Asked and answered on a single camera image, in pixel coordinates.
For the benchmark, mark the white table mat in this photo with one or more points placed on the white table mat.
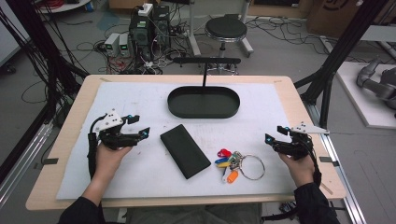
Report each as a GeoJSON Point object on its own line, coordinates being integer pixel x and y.
{"type": "Point", "coordinates": [140, 174]}

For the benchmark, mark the left aluminium rail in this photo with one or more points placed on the left aluminium rail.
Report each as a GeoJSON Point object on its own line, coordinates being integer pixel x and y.
{"type": "Point", "coordinates": [21, 165]}

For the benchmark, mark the black right frame post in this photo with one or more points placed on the black right frame post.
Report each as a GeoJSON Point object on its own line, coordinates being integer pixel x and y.
{"type": "Point", "coordinates": [339, 53]}

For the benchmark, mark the person's left hand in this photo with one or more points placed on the person's left hand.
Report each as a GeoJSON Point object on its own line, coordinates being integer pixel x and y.
{"type": "Point", "coordinates": [107, 163]}

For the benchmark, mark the person's right hand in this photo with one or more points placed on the person's right hand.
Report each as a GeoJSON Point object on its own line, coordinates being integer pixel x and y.
{"type": "Point", "coordinates": [300, 172]}

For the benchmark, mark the black rectangular case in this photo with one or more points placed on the black rectangular case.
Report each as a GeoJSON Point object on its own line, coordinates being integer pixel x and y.
{"type": "Point", "coordinates": [185, 151]}

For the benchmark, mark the white-legged wooden desk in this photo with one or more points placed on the white-legged wooden desk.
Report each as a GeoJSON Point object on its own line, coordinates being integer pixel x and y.
{"type": "Point", "coordinates": [193, 34]}

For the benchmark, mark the white power supply box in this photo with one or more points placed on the white power supply box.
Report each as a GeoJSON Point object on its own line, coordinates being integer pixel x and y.
{"type": "Point", "coordinates": [124, 43]}
{"type": "Point", "coordinates": [112, 43]}

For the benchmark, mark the white power strip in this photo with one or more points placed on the white power strip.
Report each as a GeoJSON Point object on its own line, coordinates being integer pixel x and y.
{"type": "Point", "coordinates": [145, 9]}

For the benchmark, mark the black frame post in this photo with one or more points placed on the black frame post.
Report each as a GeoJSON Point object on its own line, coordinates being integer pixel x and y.
{"type": "Point", "coordinates": [40, 46]}
{"type": "Point", "coordinates": [339, 53]}

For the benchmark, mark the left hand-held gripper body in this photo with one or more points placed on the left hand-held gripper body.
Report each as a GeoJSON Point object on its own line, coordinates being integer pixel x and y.
{"type": "Point", "coordinates": [109, 123]}

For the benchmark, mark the white platform board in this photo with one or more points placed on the white platform board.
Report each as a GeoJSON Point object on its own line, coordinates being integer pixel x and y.
{"type": "Point", "coordinates": [367, 115]}

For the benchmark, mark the black left frame post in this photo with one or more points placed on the black left frame post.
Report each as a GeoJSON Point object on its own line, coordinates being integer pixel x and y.
{"type": "Point", "coordinates": [40, 46]}

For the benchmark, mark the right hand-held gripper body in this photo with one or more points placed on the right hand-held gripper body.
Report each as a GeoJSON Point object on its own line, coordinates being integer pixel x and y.
{"type": "Point", "coordinates": [295, 144]}

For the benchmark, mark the grey tape piece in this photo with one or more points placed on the grey tape piece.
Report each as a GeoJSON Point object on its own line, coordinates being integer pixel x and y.
{"type": "Point", "coordinates": [328, 160]}
{"type": "Point", "coordinates": [49, 161]}

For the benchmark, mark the right aluminium rail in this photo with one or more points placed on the right aluminium rail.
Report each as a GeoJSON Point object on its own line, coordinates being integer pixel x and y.
{"type": "Point", "coordinates": [342, 174]}

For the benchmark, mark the brown cardboard box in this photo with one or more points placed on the brown cardboard box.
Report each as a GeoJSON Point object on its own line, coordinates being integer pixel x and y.
{"type": "Point", "coordinates": [336, 15]}

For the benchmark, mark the aluminium rail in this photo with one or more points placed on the aluminium rail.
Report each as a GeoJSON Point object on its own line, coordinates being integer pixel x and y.
{"type": "Point", "coordinates": [342, 174]}
{"type": "Point", "coordinates": [21, 165]}

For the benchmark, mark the black round stool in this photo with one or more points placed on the black round stool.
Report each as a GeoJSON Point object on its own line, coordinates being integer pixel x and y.
{"type": "Point", "coordinates": [226, 28]}

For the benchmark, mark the black computer tower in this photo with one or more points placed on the black computer tower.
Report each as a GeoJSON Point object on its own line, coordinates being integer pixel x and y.
{"type": "Point", "coordinates": [161, 26]}
{"type": "Point", "coordinates": [140, 34]}

